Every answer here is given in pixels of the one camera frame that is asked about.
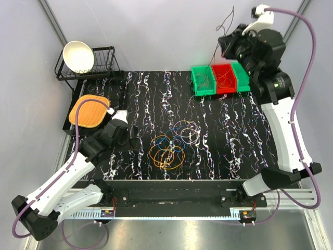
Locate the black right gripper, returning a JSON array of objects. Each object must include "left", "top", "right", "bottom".
[{"left": 218, "top": 23, "right": 259, "bottom": 78}]

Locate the blue thin cable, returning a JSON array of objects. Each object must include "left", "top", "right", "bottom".
[{"left": 155, "top": 127, "right": 192, "bottom": 152}]

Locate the orange thin cable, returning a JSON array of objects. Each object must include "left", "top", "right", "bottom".
[{"left": 216, "top": 66, "right": 235, "bottom": 89}]

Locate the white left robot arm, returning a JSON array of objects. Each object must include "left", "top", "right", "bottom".
[{"left": 11, "top": 119, "right": 139, "bottom": 241}]

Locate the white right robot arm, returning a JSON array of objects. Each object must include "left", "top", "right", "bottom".
[{"left": 218, "top": 24, "right": 322, "bottom": 207}]

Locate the red plastic bin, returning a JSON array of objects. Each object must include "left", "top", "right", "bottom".
[{"left": 212, "top": 64, "right": 237, "bottom": 94}]

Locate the right green plastic bin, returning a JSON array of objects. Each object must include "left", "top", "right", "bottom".
[{"left": 231, "top": 62, "right": 250, "bottom": 92}]

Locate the green plastic bin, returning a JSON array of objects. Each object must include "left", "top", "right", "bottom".
[
  {"left": 191, "top": 66, "right": 216, "bottom": 96},
  {"left": 231, "top": 62, "right": 250, "bottom": 92}
]

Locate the left green plastic bin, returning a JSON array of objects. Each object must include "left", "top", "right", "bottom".
[{"left": 191, "top": 66, "right": 216, "bottom": 96}]

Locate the black marble pattern mat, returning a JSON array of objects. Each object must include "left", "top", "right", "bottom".
[{"left": 84, "top": 71, "right": 277, "bottom": 180}]

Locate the orange woven basket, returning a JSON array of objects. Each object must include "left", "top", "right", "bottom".
[{"left": 68, "top": 94, "right": 110, "bottom": 129}]

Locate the white bowl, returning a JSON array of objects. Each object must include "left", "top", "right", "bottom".
[{"left": 62, "top": 41, "right": 95, "bottom": 73}]

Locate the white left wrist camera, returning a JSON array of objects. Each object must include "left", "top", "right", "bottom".
[{"left": 107, "top": 107, "right": 129, "bottom": 126}]

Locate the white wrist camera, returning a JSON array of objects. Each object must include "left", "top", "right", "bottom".
[
  {"left": 107, "top": 107, "right": 129, "bottom": 126},
  {"left": 241, "top": 4, "right": 274, "bottom": 36}
]

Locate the yellow thin cable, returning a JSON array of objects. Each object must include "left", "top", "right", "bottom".
[{"left": 149, "top": 134, "right": 186, "bottom": 171}]

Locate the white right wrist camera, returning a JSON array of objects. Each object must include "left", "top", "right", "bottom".
[{"left": 241, "top": 4, "right": 274, "bottom": 36}]

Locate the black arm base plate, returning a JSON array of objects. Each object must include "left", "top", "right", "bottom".
[{"left": 82, "top": 179, "right": 268, "bottom": 218}]

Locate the white thin cable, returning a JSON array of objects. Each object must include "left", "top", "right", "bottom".
[{"left": 173, "top": 120, "right": 201, "bottom": 145}]

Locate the black wire dish rack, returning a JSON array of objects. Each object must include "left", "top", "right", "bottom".
[{"left": 54, "top": 46, "right": 125, "bottom": 136}]

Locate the white slotted cable duct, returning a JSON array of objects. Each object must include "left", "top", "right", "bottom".
[{"left": 67, "top": 209, "right": 115, "bottom": 220}]

